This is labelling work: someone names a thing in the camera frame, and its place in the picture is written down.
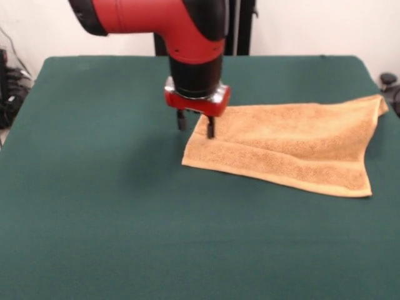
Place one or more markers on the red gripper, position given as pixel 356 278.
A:
pixel 197 104

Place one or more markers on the tan terry towel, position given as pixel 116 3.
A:
pixel 281 147

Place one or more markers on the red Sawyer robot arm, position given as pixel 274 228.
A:
pixel 193 37

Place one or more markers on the black upright stand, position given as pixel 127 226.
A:
pixel 242 28

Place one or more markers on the dark green table cloth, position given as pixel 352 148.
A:
pixel 125 218

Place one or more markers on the black round floor object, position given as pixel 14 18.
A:
pixel 392 87

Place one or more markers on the black box device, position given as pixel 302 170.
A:
pixel 2 72

